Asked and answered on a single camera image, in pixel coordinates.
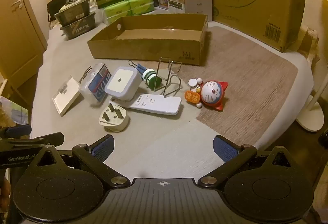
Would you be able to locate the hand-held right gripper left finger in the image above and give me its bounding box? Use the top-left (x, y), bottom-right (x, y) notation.
top-left (32, 134), bottom-right (131, 187)

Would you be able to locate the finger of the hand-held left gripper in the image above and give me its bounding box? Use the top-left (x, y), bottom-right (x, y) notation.
top-left (0, 124), bottom-right (32, 139)
top-left (0, 132), bottom-right (64, 149)

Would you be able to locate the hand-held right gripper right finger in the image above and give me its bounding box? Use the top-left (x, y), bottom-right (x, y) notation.
top-left (197, 134), bottom-right (295, 187)

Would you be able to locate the white plug adapter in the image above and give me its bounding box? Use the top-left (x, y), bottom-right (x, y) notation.
top-left (99, 103), bottom-right (130, 133)

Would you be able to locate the white wall switch plate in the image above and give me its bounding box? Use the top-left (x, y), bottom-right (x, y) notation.
top-left (52, 76), bottom-right (81, 116)

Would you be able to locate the red cat figurine toy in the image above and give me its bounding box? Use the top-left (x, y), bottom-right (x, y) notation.
top-left (184, 78), bottom-right (229, 112)

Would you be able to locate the clear floss pick box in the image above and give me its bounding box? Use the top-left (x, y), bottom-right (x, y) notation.
top-left (78, 63), bottom-right (113, 108)

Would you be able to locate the white square night light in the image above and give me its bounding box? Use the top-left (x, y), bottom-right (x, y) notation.
top-left (104, 67), bottom-right (142, 102)

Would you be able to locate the white remote control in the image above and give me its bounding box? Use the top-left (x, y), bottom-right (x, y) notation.
top-left (110, 93), bottom-right (182, 115)

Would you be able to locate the black hair claw clip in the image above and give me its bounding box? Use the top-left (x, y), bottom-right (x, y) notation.
top-left (79, 65), bottom-right (93, 84)

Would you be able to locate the metal wire holder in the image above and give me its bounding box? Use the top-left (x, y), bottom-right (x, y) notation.
top-left (155, 57), bottom-right (183, 98)

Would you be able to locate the green and white spool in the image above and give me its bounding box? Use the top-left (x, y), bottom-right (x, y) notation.
top-left (142, 68), bottom-right (162, 91)

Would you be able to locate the blue binder clip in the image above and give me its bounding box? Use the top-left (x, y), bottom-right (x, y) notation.
top-left (128, 60), bottom-right (146, 73)

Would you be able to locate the shallow cardboard box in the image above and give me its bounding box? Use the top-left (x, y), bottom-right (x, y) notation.
top-left (87, 14), bottom-right (208, 66)

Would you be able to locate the patterned fabric bag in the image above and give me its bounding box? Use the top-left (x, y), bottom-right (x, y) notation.
top-left (0, 96), bottom-right (28, 127)

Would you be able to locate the brown wood-grain mat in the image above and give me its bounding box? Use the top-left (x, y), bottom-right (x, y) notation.
top-left (170, 26), bottom-right (300, 144)

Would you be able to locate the white fan stand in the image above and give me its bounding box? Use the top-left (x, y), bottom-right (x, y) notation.
top-left (297, 58), bottom-right (328, 133)

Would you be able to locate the wooden wardrobe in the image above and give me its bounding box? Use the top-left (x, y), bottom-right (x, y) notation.
top-left (0, 0), bottom-right (48, 91)

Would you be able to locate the black bag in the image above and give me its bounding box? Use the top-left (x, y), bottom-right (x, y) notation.
top-left (47, 0), bottom-right (75, 22)

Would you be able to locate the green tissue multipack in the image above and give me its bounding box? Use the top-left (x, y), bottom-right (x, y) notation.
top-left (101, 0), bottom-right (155, 26)

